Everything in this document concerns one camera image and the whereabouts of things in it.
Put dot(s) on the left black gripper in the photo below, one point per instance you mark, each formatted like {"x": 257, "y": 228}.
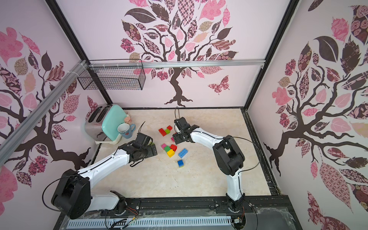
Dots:
{"x": 151, "y": 153}

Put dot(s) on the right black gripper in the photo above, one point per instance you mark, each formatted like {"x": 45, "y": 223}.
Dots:
{"x": 179, "y": 135}

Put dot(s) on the blue long lego brick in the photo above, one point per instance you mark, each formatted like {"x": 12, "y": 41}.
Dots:
{"x": 183, "y": 153}

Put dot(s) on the blue small lego brick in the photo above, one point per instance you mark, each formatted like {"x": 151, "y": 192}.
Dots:
{"x": 180, "y": 163}

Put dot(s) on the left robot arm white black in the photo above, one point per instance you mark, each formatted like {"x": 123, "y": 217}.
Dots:
{"x": 73, "y": 196}

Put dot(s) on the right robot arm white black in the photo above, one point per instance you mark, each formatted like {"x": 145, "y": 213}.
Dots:
{"x": 228, "y": 155}

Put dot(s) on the red long lego brick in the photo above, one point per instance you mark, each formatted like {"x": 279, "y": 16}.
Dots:
{"x": 162, "y": 132}

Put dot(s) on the yellow lego brick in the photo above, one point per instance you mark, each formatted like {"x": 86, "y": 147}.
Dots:
{"x": 170, "y": 153}

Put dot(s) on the blue floral mug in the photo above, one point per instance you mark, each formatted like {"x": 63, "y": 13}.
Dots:
{"x": 126, "y": 130}

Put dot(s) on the pink patterned small jar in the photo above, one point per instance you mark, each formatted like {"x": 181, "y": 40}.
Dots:
{"x": 127, "y": 119}

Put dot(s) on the mint green toaster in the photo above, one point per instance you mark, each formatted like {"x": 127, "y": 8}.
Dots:
{"x": 102, "y": 123}

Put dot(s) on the black wire basket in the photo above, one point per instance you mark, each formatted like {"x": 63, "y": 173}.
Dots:
{"x": 113, "y": 74}

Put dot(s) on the aluminium frame rail back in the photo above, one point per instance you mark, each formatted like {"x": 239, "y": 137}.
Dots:
{"x": 180, "y": 64}

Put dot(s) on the aluminium frame rail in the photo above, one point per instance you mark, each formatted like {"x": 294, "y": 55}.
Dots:
{"x": 9, "y": 146}
{"x": 180, "y": 64}

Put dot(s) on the white slotted cable duct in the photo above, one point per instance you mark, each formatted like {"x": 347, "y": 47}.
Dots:
{"x": 214, "y": 222}

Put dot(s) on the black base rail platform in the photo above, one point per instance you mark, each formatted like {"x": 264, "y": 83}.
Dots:
{"x": 261, "y": 212}

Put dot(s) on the aluminium frame rail left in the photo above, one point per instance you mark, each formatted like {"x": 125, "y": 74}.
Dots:
{"x": 9, "y": 146}

